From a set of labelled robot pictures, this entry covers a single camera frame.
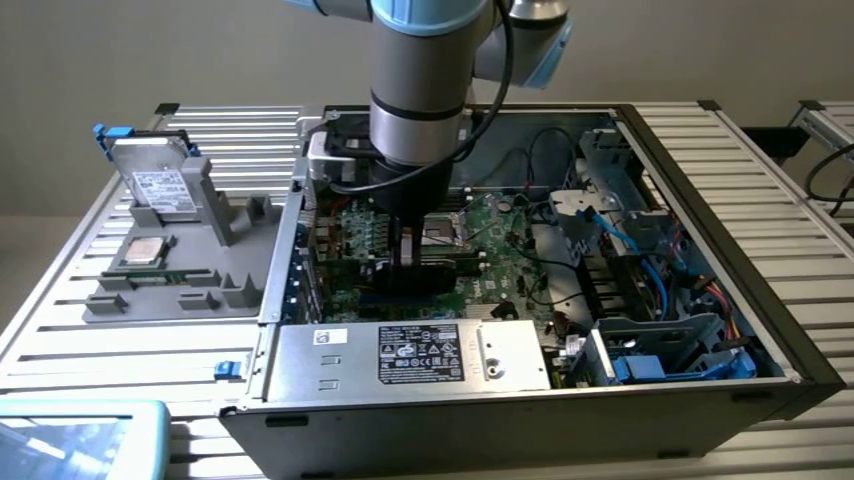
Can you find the CPU chip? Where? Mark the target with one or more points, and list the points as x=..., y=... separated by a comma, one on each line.
x=147, y=251

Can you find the black graphics card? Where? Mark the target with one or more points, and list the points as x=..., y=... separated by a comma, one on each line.
x=437, y=281

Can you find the silver hard disk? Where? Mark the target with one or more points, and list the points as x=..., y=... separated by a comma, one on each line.
x=156, y=185

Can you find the metal CPU socket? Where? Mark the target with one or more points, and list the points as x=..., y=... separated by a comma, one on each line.
x=455, y=225

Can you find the grey parts rack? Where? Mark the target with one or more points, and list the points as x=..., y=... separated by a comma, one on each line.
x=194, y=250

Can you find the grey metal disk bay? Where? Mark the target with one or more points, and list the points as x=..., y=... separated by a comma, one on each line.
x=603, y=165

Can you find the blue disk caddy bracket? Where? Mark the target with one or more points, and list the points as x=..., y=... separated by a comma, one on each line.
x=114, y=135

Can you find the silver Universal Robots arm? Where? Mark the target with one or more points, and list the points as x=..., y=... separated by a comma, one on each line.
x=414, y=75

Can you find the blue teach pendant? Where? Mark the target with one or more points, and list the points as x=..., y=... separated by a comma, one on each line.
x=80, y=440

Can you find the green motherboard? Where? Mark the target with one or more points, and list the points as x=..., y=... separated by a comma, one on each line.
x=497, y=280

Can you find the open black PC case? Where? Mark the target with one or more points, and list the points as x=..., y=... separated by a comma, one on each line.
x=467, y=435

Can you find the small blue clip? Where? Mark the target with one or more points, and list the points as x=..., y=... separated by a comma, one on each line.
x=226, y=370

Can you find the silver power supply unit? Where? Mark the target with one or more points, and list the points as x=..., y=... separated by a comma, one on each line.
x=347, y=370

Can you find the green RAM stick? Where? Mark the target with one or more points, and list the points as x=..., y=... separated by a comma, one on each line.
x=160, y=276

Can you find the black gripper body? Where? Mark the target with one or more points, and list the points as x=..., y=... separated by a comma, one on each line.
x=414, y=192

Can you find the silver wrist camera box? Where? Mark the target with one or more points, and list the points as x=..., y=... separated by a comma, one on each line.
x=328, y=159

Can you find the disk bay with blue caddy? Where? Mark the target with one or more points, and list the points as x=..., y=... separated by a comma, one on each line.
x=661, y=345

